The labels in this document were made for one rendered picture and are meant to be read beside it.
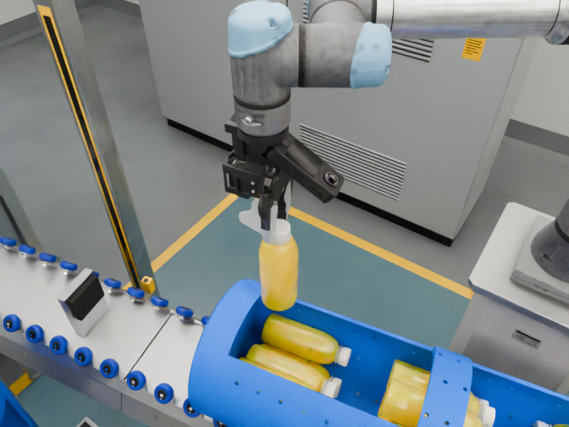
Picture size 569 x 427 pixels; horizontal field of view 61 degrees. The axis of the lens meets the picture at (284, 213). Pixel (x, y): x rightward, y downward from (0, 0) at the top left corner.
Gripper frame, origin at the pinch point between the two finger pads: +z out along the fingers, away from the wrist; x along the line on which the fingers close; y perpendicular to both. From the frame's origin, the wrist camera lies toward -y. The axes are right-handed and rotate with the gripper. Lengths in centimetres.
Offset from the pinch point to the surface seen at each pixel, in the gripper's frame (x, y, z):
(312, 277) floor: -101, 28, 143
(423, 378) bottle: -0.7, -29.4, 28.6
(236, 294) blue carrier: 1.9, 8.3, 19.7
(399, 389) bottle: 5.4, -25.6, 24.7
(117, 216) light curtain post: -25, 65, 45
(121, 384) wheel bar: 16, 33, 50
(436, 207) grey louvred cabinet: -150, -21, 117
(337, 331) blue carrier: -8.0, -10.2, 35.4
